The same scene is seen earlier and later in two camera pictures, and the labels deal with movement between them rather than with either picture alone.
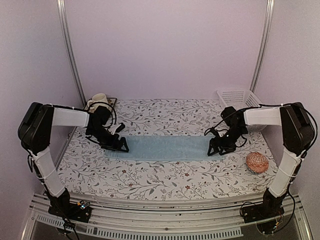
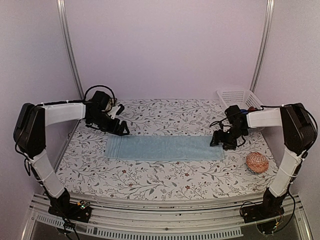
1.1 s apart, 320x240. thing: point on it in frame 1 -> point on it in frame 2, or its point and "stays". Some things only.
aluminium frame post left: x=61 y=4 stays
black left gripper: x=112 y=146 -> x=114 y=129
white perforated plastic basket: x=241 y=99 stays
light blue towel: x=163 y=147 stays
